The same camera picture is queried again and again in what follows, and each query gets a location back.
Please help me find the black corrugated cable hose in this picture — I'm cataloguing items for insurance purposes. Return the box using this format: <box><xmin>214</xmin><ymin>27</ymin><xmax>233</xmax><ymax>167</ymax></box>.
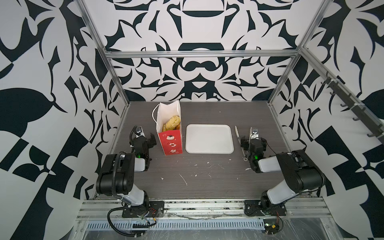
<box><xmin>107</xmin><ymin>152</ymin><xmax>157</xmax><ymax>238</ymax></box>

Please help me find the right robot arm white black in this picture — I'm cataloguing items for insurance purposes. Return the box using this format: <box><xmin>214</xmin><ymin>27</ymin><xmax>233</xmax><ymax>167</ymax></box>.
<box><xmin>239</xmin><ymin>138</ymin><xmax>325</xmax><ymax>216</ymax></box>

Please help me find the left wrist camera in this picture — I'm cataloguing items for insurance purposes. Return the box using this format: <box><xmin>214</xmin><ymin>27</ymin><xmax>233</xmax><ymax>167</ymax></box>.
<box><xmin>131</xmin><ymin>126</ymin><xmax>144</xmax><ymax>139</ymax></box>

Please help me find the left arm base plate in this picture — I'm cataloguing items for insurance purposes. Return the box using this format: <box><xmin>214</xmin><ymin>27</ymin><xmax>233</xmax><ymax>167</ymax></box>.
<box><xmin>122</xmin><ymin>201</ymin><xmax>165</xmax><ymax>218</ymax></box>

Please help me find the twisted fake bread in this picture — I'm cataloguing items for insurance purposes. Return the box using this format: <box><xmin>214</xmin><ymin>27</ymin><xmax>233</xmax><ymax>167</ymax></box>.
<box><xmin>163</xmin><ymin>115</ymin><xmax>181</xmax><ymax>132</ymax></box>

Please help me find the red white paper bag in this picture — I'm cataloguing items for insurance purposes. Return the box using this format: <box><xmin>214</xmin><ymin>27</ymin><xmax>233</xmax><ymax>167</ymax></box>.
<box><xmin>152</xmin><ymin>100</ymin><xmax>183</xmax><ymax>156</ymax></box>

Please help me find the white slotted cable duct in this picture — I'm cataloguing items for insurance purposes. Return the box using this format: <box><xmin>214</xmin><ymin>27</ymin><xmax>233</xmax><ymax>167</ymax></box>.
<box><xmin>85</xmin><ymin>218</ymin><xmax>266</xmax><ymax>231</ymax></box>

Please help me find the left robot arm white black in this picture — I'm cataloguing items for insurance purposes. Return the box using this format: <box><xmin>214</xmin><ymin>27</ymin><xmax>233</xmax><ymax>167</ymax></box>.
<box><xmin>96</xmin><ymin>134</ymin><xmax>157</xmax><ymax>211</ymax></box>

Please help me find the small circuit board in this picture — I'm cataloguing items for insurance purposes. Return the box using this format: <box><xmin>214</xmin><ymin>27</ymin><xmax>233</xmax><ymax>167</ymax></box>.
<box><xmin>264</xmin><ymin>218</ymin><xmax>284</xmax><ymax>236</ymax></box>

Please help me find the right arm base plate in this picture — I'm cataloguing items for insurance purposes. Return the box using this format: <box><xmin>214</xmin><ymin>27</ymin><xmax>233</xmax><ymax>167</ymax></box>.
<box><xmin>244</xmin><ymin>200</ymin><xmax>287</xmax><ymax>217</ymax></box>

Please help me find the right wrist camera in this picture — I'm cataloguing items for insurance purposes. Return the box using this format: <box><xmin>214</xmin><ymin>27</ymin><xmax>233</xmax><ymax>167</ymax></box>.
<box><xmin>249</xmin><ymin>127</ymin><xmax>260</xmax><ymax>140</ymax></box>

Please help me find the white plastic tray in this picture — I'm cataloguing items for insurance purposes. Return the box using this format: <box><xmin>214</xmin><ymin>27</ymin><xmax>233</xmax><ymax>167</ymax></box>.
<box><xmin>186</xmin><ymin>124</ymin><xmax>234</xmax><ymax>155</ymax></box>

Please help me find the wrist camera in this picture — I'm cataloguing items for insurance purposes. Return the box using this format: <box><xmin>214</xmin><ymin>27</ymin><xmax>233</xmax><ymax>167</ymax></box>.
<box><xmin>249</xmin><ymin>127</ymin><xmax>260</xmax><ymax>140</ymax></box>
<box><xmin>131</xmin><ymin>126</ymin><xmax>144</xmax><ymax>139</ymax></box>

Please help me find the grey wall hook rack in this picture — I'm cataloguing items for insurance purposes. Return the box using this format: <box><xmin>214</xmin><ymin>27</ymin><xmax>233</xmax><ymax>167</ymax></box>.
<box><xmin>320</xmin><ymin>72</ymin><xmax>384</xmax><ymax>144</ymax></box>

